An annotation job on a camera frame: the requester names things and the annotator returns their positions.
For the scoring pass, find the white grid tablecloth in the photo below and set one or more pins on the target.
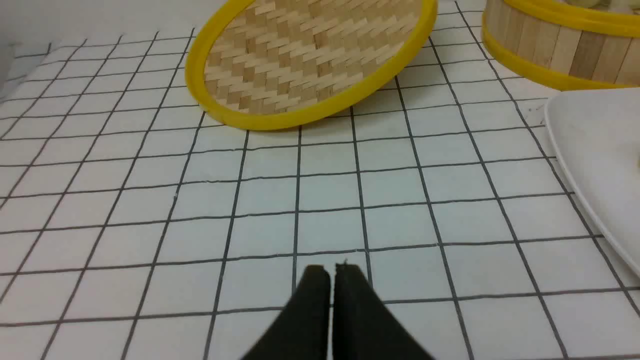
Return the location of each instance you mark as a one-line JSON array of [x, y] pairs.
[[135, 227]]

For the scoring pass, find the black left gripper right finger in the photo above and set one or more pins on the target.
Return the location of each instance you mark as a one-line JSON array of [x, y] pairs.
[[363, 327]]

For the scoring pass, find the woven bamboo steamer lid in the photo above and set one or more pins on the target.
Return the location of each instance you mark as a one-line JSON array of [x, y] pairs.
[[265, 65]]

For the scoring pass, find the white square plate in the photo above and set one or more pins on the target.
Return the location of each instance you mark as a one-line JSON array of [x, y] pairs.
[[595, 134]]

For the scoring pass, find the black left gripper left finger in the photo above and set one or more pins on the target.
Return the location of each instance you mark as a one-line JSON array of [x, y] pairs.
[[301, 330]]

